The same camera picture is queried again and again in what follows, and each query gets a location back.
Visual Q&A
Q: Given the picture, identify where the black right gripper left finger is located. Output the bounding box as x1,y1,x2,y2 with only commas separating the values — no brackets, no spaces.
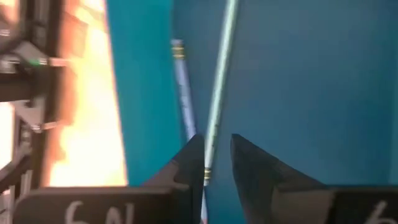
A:
142,134,206,224

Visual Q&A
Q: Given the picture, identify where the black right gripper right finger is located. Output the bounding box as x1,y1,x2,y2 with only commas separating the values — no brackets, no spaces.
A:
231,133,333,224

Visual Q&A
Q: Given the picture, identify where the blue wooden pencil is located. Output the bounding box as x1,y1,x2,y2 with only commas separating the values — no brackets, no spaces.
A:
170,39,198,141

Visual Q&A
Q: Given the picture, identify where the green wooden pencil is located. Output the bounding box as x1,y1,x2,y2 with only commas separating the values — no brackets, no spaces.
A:
200,0,240,224

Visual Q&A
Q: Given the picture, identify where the teal plastic bin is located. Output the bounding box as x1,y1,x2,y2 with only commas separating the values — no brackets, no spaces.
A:
105,0,398,224

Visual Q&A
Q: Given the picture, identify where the black table frame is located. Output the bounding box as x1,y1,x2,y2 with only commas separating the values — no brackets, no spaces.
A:
0,0,77,224

